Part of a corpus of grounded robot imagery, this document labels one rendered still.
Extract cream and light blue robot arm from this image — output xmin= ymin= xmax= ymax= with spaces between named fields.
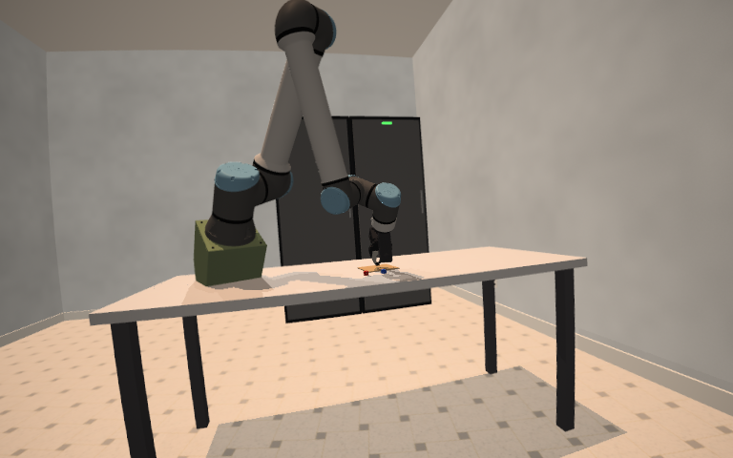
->
xmin=205 ymin=0 xmax=401 ymax=246

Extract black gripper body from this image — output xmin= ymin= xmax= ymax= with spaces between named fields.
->
xmin=369 ymin=227 xmax=389 ymax=251

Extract tan square mat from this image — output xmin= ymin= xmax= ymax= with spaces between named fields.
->
xmin=357 ymin=264 xmax=400 ymax=273

